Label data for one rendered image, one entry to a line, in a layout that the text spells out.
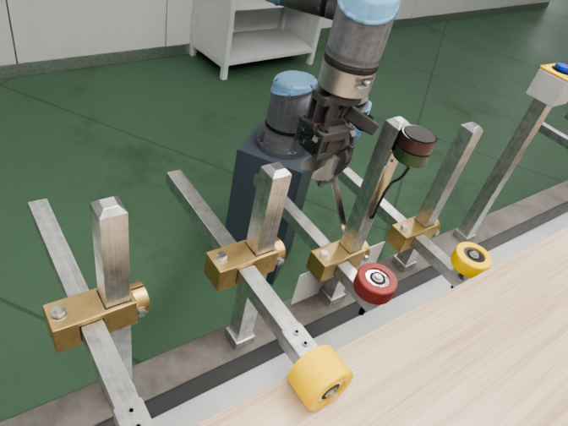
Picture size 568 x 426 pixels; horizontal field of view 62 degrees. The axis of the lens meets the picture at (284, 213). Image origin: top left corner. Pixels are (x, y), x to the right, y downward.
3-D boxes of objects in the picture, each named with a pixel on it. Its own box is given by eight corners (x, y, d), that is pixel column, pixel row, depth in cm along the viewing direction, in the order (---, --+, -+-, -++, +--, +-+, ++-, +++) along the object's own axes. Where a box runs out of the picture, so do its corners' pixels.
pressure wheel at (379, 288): (334, 305, 98) (349, 268, 91) (362, 292, 102) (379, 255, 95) (359, 335, 94) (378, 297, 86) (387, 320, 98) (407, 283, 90)
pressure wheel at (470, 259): (438, 297, 106) (460, 261, 98) (434, 271, 112) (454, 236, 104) (472, 305, 106) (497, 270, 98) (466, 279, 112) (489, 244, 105)
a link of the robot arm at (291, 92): (270, 106, 178) (280, 62, 167) (315, 119, 177) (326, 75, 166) (260, 125, 166) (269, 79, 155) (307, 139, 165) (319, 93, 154)
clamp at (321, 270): (305, 266, 101) (310, 250, 98) (352, 248, 109) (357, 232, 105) (320, 285, 98) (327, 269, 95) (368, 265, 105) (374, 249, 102)
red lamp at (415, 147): (390, 139, 81) (395, 128, 80) (414, 133, 84) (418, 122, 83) (416, 158, 78) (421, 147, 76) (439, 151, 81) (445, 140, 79)
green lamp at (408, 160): (385, 151, 82) (390, 140, 81) (409, 145, 86) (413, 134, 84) (410, 171, 79) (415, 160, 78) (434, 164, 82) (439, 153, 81)
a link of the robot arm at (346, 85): (352, 49, 83) (390, 74, 77) (345, 75, 86) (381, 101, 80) (312, 52, 78) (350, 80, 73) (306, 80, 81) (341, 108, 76)
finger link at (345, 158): (322, 166, 92) (334, 127, 86) (330, 164, 93) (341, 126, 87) (337, 180, 89) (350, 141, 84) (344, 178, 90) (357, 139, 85)
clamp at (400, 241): (383, 237, 116) (390, 222, 113) (419, 223, 123) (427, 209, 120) (401, 254, 113) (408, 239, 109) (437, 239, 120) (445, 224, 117)
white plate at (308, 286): (289, 303, 109) (298, 274, 102) (371, 268, 122) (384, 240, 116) (291, 304, 108) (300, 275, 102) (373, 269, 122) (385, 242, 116)
